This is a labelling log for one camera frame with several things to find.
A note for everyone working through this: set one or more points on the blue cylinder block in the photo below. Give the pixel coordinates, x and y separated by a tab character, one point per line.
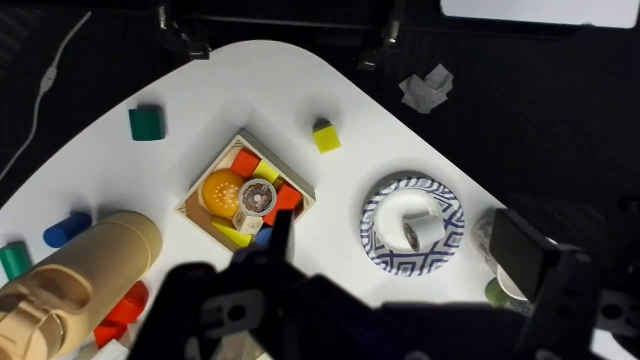
66	230

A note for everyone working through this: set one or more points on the dark green block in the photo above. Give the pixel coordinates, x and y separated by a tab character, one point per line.
146	125

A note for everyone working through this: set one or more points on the blue patterned paper plate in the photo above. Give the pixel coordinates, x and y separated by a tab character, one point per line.
450	220

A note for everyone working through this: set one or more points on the small blue block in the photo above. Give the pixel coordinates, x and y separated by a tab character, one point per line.
263	237

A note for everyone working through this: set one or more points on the white panel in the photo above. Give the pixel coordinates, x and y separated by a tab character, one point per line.
540	11

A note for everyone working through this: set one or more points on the small yellow block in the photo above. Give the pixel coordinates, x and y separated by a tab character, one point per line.
266	171

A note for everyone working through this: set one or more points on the wooden box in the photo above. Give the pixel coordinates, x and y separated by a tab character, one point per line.
200	212

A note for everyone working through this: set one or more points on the green cylinder block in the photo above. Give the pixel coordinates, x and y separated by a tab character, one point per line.
15	260

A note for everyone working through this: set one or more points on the coffee pod with brown lid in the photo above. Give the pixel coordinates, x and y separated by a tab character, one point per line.
257	197

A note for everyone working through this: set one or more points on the red cylinder block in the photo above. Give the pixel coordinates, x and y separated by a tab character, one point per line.
130	305

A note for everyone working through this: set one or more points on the white cup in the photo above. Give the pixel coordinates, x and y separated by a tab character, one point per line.
507	285

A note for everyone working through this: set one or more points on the tan bottle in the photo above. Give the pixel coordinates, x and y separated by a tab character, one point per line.
95	260

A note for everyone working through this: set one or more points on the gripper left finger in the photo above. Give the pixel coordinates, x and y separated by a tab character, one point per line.
240	280

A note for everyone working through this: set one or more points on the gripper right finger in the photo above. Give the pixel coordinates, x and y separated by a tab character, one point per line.
522	255

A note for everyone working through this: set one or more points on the crumpled grey paper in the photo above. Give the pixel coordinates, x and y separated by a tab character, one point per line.
425	91

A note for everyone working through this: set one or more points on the orange toy bun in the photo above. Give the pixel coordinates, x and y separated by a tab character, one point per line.
221	192

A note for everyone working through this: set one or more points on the white coffee pod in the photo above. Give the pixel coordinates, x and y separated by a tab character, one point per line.
427	231

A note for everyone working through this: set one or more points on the orange cube block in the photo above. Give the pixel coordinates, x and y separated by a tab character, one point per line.
245	163

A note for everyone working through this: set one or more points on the orange-red block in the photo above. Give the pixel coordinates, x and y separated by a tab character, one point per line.
287	199

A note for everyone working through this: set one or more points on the black stand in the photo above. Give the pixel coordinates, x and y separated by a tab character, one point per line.
382	45
192	42

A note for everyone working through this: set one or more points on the yellow wedge block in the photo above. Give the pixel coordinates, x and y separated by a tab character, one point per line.
232	234

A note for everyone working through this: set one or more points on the plain wooden cube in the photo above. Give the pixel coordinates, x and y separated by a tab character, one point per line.
247	223

